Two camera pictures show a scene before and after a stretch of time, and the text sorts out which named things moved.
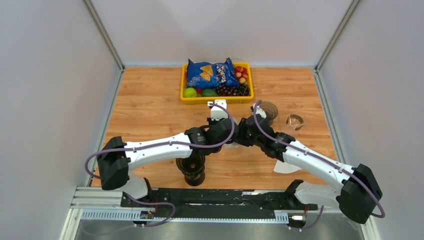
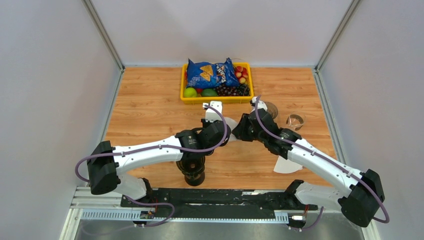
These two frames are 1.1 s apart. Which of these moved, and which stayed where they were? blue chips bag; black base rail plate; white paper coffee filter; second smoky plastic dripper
Moved: white paper coffee filter
Stayed: blue chips bag; second smoky plastic dripper; black base rail plate
